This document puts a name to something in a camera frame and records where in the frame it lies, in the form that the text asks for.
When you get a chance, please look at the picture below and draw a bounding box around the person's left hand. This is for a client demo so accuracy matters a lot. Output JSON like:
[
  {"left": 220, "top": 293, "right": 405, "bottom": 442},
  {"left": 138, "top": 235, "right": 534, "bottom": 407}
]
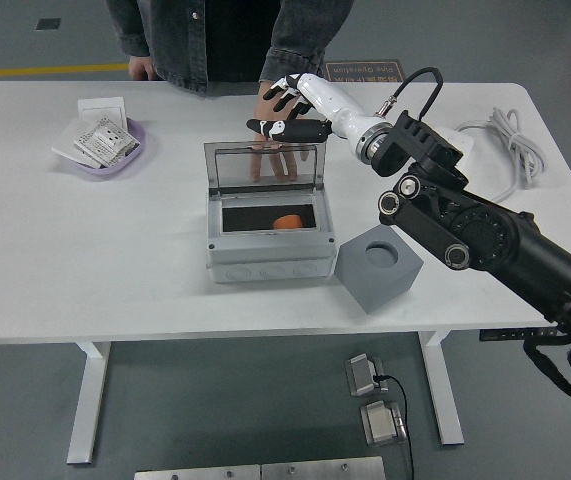
[{"left": 249, "top": 82, "right": 312, "bottom": 184}]

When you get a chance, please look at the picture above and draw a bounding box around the person's right hand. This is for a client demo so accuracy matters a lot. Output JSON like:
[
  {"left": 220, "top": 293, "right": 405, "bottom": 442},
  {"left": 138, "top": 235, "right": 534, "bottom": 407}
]
[{"left": 128, "top": 55, "right": 157, "bottom": 81}]

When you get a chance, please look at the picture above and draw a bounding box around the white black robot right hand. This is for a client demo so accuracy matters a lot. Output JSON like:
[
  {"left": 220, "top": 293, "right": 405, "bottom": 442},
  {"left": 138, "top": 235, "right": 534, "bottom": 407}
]
[{"left": 246, "top": 72, "right": 374, "bottom": 147}]

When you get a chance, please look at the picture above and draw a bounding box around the orange cylinder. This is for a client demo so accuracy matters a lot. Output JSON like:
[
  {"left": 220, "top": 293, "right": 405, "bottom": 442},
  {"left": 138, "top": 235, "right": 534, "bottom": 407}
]
[{"left": 272, "top": 213, "right": 304, "bottom": 231}]

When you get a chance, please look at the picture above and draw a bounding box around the grey electrical box clear lid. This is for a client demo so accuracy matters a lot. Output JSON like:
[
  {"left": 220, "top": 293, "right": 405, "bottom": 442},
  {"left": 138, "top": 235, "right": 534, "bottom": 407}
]
[{"left": 203, "top": 139, "right": 340, "bottom": 285}]

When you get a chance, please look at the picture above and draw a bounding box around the grey cube with round hole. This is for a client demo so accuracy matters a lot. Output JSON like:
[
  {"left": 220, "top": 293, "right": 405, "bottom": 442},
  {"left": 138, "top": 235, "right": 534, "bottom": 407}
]
[{"left": 334, "top": 224, "right": 425, "bottom": 315}]

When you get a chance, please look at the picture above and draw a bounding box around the brown floor sign orange text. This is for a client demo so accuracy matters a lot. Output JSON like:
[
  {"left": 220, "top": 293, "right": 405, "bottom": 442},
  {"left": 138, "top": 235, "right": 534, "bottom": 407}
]
[{"left": 323, "top": 60, "right": 407, "bottom": 84}]

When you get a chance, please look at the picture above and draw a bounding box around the person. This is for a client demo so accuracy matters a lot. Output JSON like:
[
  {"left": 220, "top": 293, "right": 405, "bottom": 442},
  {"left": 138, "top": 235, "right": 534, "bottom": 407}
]
[{"left": 137, "top": 0, "right": 286, "bottom": 95}]

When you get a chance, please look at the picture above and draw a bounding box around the yellow floor tape line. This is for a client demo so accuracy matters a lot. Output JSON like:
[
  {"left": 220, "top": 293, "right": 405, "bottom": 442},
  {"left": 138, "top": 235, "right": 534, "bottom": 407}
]
[{"left": 0, "top": 62, "right": 131, "bottom": 80}]

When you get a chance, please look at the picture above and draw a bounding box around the white flat panel plate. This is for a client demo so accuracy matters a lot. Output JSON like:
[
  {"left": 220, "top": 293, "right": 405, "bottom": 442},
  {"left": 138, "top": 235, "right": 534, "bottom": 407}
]
[{"left": 51, "top": 117, "right": 104, "bottom": 170}]

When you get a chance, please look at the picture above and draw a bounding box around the purple plastic tray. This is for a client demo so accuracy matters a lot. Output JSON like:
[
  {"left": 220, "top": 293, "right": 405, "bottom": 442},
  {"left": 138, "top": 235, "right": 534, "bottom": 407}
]
[{"left": 62, "top": 115, "right": 147, "bottom": 180}]

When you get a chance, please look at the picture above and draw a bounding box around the white power strip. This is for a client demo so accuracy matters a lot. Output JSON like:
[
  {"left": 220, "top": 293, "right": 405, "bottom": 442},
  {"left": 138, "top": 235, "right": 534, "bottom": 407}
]
[{"left": 434, "top": 124, "right": 475, "bottom": 157}]

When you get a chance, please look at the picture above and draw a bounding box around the silver foot pedal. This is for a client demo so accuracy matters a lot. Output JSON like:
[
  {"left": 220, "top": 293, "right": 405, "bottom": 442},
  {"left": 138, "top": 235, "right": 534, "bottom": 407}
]
[
  {"left": 344, "top": 353, "right": 390, "bottom": 398},
  {"left": 359, "top": 399, "right": 409, "bottom": 448}
]

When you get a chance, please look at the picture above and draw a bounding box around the black table control panel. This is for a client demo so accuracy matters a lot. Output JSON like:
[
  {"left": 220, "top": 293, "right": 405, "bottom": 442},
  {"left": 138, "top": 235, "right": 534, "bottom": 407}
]
[{"left": 479, "top": 326, "right": 557, "bottom": 342}]

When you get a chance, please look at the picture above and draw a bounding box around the white table leg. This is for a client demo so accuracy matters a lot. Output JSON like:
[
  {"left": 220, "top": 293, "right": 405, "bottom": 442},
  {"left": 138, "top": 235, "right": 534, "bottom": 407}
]
[
  {"left": 418, "top": 330, "right": 465, "bottom": 446},
  {"left": 66, "top": 341, "right": 113, "bottom": 465}
]

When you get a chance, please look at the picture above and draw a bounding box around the grey metal plate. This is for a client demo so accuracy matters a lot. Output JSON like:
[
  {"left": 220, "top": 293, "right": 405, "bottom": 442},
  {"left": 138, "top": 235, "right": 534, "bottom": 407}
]
[{"left": 133, "top": 464, "right": 262, "bottom": 480}]

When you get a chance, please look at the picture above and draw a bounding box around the plain white switch plate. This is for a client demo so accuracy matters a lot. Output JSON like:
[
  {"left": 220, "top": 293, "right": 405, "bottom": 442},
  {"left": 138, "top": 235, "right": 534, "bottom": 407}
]
[{"left": 76, "top": 97, "right": 129, "bottom": 129}]

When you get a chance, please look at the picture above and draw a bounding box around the white wall socket patterned wrap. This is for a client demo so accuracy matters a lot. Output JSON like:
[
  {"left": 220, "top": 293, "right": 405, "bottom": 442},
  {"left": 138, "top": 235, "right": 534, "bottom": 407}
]
[{"left": 73, "top": 115, "right": 136, "bottom": 169}]

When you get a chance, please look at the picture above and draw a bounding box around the white power cord with plug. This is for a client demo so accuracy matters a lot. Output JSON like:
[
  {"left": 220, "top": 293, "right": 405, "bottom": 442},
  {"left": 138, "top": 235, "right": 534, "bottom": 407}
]
[{"left": 454, "top": 107, "right": 549, "bottom": 204}]

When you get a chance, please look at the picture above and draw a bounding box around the black pedal cable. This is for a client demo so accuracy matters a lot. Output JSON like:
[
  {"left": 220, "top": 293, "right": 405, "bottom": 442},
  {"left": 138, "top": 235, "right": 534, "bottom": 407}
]
[{"left": 372, "top": 372, "right": 416, "bottom": 460}]

